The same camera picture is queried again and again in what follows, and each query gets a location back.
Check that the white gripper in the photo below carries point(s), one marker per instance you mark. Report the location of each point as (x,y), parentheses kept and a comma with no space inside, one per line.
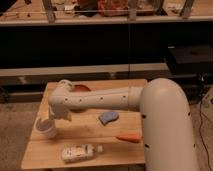
(59,112)

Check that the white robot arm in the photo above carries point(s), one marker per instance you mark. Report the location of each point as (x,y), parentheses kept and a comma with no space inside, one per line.
(166,121)

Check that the white plastic bottle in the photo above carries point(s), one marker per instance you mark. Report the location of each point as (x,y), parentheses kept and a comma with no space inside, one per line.
(80,153)

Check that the blue sponge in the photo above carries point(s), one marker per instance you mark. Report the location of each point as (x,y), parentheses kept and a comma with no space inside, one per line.
(108,116)

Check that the wooden table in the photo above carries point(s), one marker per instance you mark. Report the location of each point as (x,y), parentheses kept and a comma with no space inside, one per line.
(85,127)

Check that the orange carrot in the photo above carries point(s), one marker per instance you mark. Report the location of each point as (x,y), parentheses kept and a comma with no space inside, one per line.
(134,138)

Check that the black box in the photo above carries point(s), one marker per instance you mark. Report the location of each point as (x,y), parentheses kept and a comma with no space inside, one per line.
(190,59)

